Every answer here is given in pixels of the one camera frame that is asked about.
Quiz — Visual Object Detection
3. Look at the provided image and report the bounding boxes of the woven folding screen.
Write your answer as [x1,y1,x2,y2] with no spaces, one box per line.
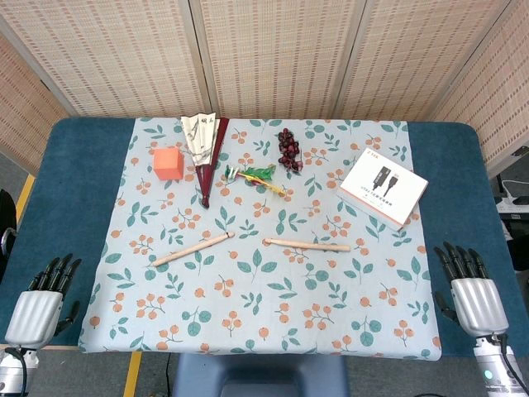
[0,0,529,179]

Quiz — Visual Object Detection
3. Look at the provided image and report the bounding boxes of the white power strip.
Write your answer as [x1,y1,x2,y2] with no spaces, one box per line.
[494,194,529,214]

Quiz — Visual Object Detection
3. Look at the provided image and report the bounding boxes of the blue table mat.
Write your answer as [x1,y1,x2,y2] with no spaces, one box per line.
[0,117,529,360]

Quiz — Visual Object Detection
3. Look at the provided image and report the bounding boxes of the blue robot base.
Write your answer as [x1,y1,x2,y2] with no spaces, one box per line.
[171,353,349,397]

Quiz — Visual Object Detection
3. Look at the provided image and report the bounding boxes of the orange cube block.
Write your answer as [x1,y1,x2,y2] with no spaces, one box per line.
[153,146,185,182]

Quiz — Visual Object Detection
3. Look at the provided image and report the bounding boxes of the floral patterned tablecloth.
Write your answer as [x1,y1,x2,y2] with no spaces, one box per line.
[77,117,443,360]

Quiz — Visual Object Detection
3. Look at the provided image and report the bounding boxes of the white cable product box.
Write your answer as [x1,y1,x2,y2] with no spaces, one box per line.
[337,147,430,232]

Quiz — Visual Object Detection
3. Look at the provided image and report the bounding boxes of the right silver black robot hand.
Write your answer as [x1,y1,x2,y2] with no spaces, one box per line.
[432,242,510,338]

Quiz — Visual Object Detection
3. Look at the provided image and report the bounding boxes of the folding paper fan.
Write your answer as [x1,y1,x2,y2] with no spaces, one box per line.
[180,112,231,208]

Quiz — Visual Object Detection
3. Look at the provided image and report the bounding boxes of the wooden stick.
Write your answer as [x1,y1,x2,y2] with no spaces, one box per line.
[151,231,236,268]
[264,237,351,253]

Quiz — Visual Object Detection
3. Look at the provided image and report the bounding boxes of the dark red grape bunch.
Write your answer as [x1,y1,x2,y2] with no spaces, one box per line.
[277,127,305,174]

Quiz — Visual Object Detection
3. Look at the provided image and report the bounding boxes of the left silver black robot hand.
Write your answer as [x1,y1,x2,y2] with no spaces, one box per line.
[3,253,83,351]

